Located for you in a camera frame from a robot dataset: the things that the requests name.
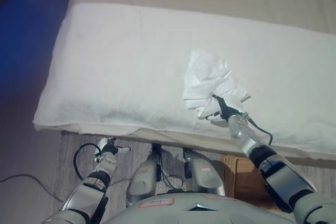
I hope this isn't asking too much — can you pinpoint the silver left robot leg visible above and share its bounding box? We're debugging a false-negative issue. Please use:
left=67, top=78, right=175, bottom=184
left=126, top=143, right=163, bottom=208

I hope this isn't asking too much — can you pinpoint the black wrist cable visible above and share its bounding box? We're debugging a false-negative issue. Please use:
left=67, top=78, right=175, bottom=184
left=242, top=113, right=274, bottom=146
left=73, top=143, right=102, bottom=183

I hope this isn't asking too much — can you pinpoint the white textured bed blanket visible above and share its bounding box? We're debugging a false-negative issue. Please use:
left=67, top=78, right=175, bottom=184
left=32, top=3, right=336, bottom=161

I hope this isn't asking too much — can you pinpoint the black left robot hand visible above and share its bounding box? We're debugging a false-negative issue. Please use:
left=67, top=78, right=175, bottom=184
left=96, top=136, right=131, bottom=157

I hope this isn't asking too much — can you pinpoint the silver robot leg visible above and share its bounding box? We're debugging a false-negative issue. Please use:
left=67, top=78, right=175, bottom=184
left=182, top=148, right=226, bottom=197
left=126, top=143, right=163, bottom=208

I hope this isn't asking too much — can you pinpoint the white garment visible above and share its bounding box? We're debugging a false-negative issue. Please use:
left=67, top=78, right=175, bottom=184
left=182, top=48, right=252, bottom=120

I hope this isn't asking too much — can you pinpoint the silver right robot leg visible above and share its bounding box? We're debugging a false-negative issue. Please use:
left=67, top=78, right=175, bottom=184
left=182, top=148, right=226, bottom=197

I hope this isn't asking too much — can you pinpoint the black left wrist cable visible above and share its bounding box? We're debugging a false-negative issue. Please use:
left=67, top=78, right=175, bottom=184
left=73, top=143, right=102, bottom=183

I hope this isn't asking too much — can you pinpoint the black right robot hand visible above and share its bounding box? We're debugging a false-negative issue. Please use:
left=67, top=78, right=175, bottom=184
left=207, top=94, right=244, bottom=124

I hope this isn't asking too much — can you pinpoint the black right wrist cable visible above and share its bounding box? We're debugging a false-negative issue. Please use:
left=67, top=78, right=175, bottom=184
left=242, top=113, right=274, bottom=146

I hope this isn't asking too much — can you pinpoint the grey robot torso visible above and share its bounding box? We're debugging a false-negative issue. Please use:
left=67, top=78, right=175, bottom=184
left=103, top=191, right=298, bottom=224
left=51, top=129, right=336, bottom=224

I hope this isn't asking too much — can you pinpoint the black floor cable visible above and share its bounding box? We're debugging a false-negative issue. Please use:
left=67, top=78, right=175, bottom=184
left=0, top=174, right=64, bottom=201

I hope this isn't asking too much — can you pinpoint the beige low platform bed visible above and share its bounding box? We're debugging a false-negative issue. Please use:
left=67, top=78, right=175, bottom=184
left=33, top=122, right=336, bottom=161

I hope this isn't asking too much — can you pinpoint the black leg cable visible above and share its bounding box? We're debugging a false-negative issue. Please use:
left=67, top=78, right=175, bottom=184
left=156, top=153, right=185, bottom=191

